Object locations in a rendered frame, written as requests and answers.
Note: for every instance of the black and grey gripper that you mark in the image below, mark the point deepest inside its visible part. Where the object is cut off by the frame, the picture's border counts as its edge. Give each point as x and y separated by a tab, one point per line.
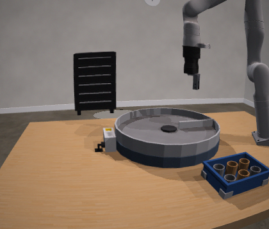
191	54

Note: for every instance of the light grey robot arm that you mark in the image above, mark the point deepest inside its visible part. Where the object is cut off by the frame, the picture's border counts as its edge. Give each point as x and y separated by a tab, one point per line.
257	71

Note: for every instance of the bronze bushing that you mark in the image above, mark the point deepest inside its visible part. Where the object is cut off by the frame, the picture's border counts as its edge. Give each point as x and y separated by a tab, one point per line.
231	168
242	174
243	164

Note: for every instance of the grey metal sleeve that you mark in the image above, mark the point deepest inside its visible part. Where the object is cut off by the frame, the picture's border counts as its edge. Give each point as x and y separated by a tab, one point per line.
230	178
219	168
254	170

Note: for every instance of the blue crate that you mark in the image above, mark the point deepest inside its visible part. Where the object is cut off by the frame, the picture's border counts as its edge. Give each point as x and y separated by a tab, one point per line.
227	190

